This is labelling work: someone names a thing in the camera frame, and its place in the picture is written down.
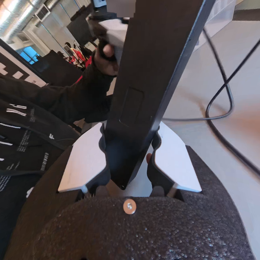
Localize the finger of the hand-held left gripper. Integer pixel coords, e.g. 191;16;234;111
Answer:
98;19;130;60

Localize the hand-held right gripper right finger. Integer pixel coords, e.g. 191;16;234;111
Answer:
147;121;203;192

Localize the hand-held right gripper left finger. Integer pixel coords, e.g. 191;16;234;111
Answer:
58;122;111;193

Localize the grey multi-port usb hub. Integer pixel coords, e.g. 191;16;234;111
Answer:
105;0;217;190

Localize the long black hub cable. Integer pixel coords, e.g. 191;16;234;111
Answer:
161;27;260;177

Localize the clear plastic bin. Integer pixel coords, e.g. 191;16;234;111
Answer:
193;0;237;51

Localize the person's left forearm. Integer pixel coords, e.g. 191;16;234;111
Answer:
0;59;118;125

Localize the person's left hand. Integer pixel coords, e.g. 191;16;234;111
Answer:
93;44;121;77

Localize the black display screen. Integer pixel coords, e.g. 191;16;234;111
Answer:
67;7;98;47

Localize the black and white marker board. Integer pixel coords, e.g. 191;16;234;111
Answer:
0;39;49;88

